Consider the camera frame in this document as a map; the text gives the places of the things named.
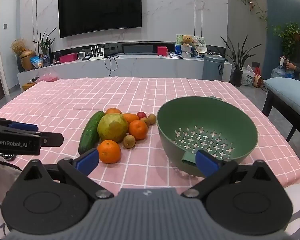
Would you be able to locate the green cucumber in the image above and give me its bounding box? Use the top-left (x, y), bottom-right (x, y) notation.
top-left (78, 111), bottom-right (105, 155)

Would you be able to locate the orange tangerine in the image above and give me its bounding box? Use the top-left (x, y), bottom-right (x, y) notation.
top-left (123, 113), bottom-right (139, 124)
top-left (97, 140), bottom-right (121, 164)
top-left (128, 120), bottom-right (148, 140)
top-left (106, 108), bottom-right (122, 114)

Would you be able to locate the yellow-green pear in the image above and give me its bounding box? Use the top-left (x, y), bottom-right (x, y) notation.
top-left (97, 113), bottom-right (129, 142)

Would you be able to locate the pink checkered tablecloth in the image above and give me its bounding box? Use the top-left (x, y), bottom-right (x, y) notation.
top-left (0, 77), bottom-right (300, 192)

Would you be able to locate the green colander bowl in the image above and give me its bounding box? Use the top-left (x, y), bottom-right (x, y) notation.
top-left (157, 96), bottom-right (258, 177)

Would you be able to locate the brown longan front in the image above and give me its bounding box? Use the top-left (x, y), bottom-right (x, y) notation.
top-left (123, 134), bottom-right (136, 149)

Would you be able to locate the brown longan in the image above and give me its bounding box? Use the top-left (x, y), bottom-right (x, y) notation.
top-left (140, 118), bottom-right (150, 127)
top-left (147, 114), bottom-right (157, 125)
top-left (123, 134), bottom-right (136, 149)

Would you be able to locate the brown gourd vase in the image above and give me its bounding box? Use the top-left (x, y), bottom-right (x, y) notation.
top-left (20, 50), bottom-right (36, 71)

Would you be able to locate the brown longan right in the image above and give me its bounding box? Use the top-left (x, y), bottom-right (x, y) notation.
top-left (147, 114), bottom-right (157, 125)

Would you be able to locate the brown longan middle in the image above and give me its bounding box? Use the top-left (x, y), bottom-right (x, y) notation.
top-left (140, 118), bottom-right (150, 127)

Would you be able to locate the small red fruit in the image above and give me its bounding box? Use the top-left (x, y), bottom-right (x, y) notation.
top-left (137, 112), bottom-right (147, 120)

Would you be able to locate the white wifi router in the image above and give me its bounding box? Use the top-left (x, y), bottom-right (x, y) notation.
top-left (89, 46), bottom-right (105, 61)

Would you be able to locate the white plastic bag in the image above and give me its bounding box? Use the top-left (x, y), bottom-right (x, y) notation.
top-left (241, 65), bottom-right (255, 86)

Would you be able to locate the black wooden chair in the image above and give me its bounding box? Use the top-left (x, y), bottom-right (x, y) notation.
top-left (261, 89), bottom-right (300, 167)

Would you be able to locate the grey pedal trash bin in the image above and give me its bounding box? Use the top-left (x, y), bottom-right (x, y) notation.
top-left (203, 55), bottom-right (225, 81)

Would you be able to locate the potted long-leaf plant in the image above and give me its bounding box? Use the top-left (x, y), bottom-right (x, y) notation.
top-left (221, 36), bottom-right (261, 87)

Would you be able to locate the light blue seat cushion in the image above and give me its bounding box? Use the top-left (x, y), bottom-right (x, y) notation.
top-left (263, 77), bottom-right (300, 115)

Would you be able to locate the blue water jug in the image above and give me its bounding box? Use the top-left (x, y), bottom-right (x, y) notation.
top-left (271, 66), bottom-right (295, 79)

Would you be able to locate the white TV console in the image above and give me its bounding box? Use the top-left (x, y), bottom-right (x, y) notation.
top-left (16, 54), bottom-right (233, 88)

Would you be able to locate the red box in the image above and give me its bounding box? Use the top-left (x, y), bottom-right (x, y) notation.
top-left (157, 46), bottom-right (168, 57)

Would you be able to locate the teddy bear toy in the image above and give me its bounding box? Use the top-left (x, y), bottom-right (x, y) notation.
top-left (181, 35), bottom-right (193, 46)

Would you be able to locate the black wall television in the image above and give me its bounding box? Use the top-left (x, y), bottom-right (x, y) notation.
top-left (58, 0), bottom-right (142, 38)

